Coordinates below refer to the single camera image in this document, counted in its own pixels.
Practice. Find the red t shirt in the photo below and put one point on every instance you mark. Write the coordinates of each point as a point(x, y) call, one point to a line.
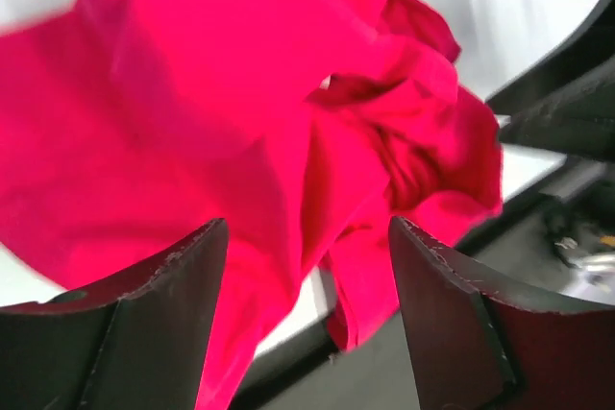
point(305, 124)

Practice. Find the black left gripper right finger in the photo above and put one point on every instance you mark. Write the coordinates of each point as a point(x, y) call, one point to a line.
point(478, 339)

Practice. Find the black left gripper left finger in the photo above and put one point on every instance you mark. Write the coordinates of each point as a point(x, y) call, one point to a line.
point(134, 340)

